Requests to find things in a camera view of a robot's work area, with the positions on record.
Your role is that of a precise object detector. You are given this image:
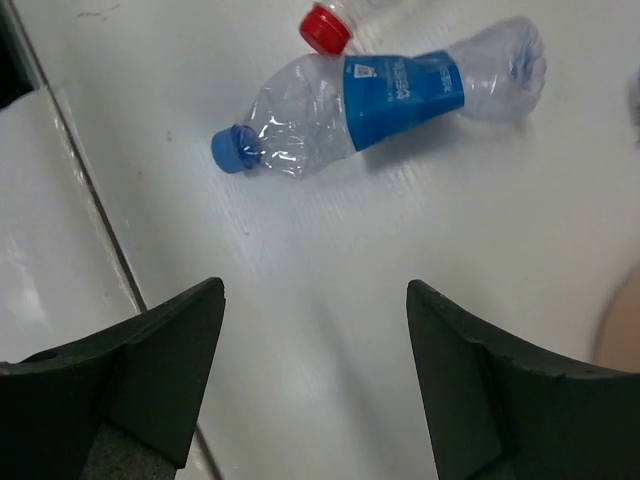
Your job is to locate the white taped cover sheet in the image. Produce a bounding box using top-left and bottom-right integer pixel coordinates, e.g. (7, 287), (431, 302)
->
(1, 89), (139, 363)

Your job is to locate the red label clear bottle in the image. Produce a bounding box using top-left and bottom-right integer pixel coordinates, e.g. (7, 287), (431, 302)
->
(298, 0), (401, 55)

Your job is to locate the blue label bottle blue cap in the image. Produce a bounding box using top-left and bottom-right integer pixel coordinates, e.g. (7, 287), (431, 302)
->
(211, 17), (546, 178)

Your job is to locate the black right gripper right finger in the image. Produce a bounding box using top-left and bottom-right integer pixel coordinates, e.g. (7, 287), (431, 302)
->
(406, 280), (639, 479)

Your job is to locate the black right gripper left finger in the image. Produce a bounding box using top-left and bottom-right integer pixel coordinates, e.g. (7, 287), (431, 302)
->
(1, 278), (225, 479)

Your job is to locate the orange plastic bin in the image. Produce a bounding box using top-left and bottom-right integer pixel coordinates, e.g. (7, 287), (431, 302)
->
(593, 268), (639, 373)

